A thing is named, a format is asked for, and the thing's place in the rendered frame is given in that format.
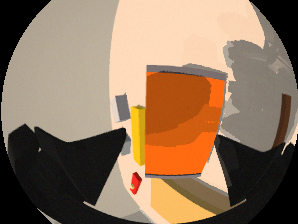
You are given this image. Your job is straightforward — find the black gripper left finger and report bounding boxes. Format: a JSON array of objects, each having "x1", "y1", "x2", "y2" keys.
[{"x1": 35, "y1": 127, "x2": 126, "y2": 205}]

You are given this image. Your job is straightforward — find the light grey square block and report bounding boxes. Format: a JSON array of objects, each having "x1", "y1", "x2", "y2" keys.
[
  {"x1": 110, "y1": 95, "x2": 130, "y2": 123},
  {"x1": 120, "y1": 133, "x2": 132, "y2": 157}
]

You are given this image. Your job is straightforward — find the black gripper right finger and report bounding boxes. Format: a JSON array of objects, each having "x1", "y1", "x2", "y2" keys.
[{"x1": 214, "y1": 135, "x2": 285, "y2": 206}]

